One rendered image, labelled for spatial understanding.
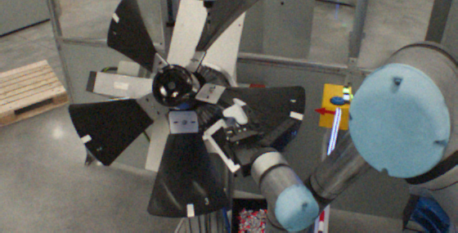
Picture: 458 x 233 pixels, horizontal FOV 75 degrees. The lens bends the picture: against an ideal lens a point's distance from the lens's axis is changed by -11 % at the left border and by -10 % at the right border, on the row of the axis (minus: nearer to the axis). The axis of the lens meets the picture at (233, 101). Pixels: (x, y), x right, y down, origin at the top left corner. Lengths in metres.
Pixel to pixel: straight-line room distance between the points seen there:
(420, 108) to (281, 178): 0.33
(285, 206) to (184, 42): 0.81
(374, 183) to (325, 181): 1.33
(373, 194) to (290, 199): 1.51
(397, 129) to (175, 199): 0.66
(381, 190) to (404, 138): 1.68
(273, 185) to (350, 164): 0.15
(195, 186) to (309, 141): 1.02
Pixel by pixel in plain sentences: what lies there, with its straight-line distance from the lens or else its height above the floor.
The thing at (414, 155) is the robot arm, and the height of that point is 1.43.
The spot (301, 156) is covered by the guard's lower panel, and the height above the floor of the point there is 0.43.
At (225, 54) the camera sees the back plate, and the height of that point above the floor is 1.18.
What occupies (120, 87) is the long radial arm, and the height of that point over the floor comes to 1.11.
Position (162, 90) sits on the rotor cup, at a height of 1.21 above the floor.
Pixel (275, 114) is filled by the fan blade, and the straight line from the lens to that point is 0.87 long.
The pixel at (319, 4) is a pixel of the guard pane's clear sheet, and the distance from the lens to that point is 1.52.
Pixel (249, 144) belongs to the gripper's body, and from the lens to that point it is 0.73.
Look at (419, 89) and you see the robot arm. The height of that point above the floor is 1.49.
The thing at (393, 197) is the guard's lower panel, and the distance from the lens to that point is 2.10.
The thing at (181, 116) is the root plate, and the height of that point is 1.13.
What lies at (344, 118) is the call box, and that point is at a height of 1.03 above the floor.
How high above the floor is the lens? 1.65
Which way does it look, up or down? 31 degrees down
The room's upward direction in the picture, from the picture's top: straight up
